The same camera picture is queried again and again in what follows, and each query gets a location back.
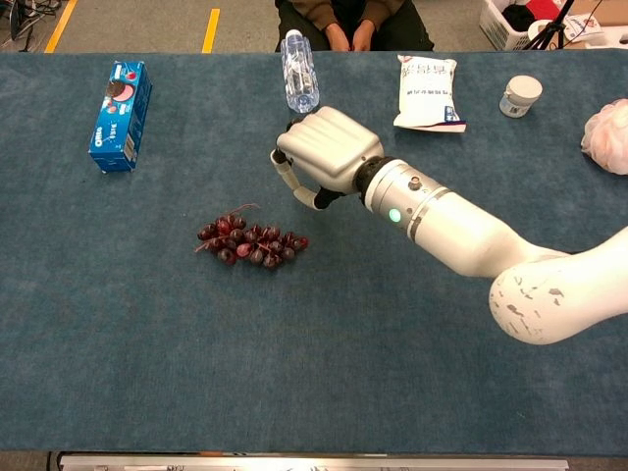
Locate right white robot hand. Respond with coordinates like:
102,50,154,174
269,105,386,211

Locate dark red grape bunch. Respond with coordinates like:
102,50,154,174
193,203,311,270

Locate clear plastic water bottle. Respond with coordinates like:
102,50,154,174
280,28,321,114

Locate white snack bag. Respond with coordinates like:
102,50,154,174
392,53,468,133

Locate seated person in dark clothes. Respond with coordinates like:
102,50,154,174
273,0,436,53

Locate yellow floor tape strip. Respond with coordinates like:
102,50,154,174
43,0,79,54
201,8,222,54

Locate small white lidded jar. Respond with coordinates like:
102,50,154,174
498,75,544,119

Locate blue Oreo cookie box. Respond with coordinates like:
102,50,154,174
87,60,153,174

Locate white plastic laundry basket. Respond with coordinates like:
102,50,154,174
479,0,544,52

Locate blue felt table cloth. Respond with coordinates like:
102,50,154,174
0,48,628,455

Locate black tripod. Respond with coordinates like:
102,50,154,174
525,0,576,51

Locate white printed plastic bag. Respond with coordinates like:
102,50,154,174
562,13,605,43

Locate pink mesh bath sponge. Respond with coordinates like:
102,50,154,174
580,97,628,177

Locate aluminium frame rail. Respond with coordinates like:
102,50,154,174
57,452,571,471

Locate black floor cables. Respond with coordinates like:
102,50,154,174
0,0,63,53

